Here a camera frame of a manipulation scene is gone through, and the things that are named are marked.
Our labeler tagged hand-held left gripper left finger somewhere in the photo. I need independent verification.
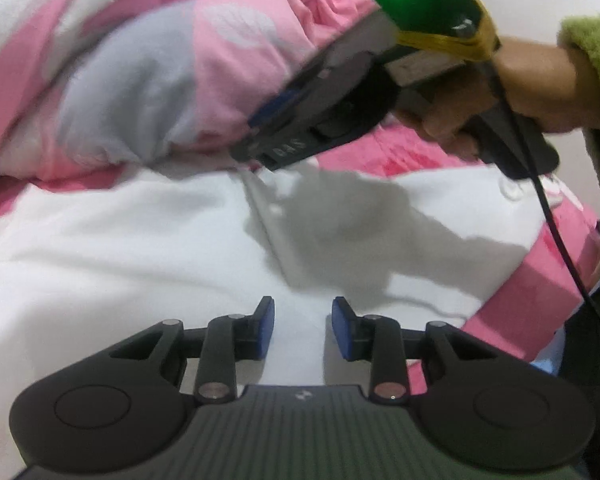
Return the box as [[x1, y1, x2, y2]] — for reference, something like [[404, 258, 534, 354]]
[[109, 296, 276, 403]]

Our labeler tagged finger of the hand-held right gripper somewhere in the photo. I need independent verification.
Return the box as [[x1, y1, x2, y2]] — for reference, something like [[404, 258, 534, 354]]
[[246, 85, 311, 130], [229, 140, 263, 165]]

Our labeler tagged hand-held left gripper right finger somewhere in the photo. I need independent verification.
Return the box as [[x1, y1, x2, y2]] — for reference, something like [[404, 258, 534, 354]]
[[331, 296, 491, 403]]

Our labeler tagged white shirt orange print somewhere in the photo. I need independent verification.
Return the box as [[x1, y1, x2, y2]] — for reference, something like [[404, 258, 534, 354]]
[[0, 162, 546, 480]]

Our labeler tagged person's right hand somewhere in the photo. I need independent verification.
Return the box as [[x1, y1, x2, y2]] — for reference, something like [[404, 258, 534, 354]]
[[394, 35, 588, 161]]

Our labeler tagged pink blue white quilt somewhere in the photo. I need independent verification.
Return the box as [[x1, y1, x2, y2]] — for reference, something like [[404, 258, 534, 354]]
[[0, 0, 396, 183]]

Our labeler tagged black cable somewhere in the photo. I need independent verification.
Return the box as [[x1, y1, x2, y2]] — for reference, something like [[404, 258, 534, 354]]
[[490, 60, 598, 313]]

